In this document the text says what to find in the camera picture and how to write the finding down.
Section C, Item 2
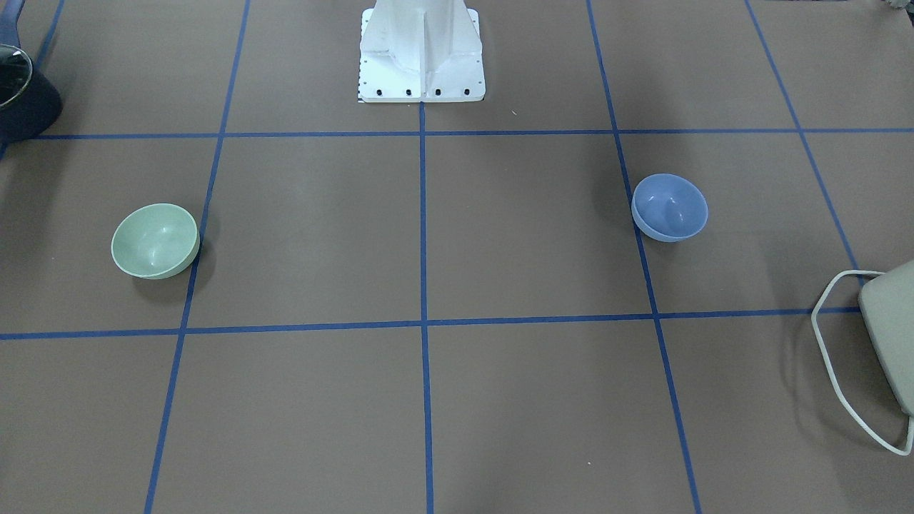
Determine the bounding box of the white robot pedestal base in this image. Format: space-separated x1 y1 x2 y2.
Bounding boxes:
357 1 486 104

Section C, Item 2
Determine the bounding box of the blue bowl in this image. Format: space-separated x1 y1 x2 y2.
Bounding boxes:
631 173 710 243

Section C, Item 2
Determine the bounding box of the dark blue saucepan with lid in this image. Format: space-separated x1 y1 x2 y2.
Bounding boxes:
1 1 63 144

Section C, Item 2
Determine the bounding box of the green bowl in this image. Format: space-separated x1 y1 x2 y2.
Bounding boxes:
110 203 201 280

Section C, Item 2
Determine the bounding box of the cream toaster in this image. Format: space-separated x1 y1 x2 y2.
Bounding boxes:
859 261 913 415

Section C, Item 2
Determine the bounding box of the white toaster power cord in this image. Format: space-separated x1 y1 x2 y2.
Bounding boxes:
811 270 914 456

